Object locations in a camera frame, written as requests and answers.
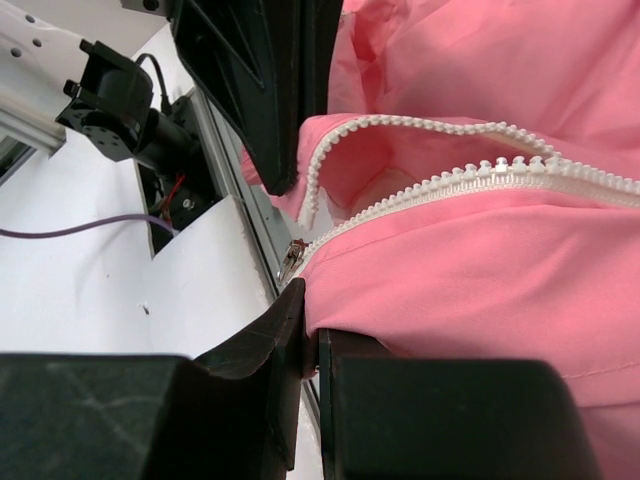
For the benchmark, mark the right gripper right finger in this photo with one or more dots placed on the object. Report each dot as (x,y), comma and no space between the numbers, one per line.
(387,417)

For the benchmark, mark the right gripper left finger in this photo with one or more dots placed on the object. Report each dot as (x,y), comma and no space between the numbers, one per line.
(230,413)

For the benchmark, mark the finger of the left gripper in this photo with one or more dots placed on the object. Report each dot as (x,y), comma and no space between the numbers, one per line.
(265,66)

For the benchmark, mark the pink zip-up jacket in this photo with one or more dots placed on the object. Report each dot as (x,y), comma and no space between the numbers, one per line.
(480,163)

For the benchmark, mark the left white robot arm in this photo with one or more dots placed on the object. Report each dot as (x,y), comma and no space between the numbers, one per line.
(37,59)

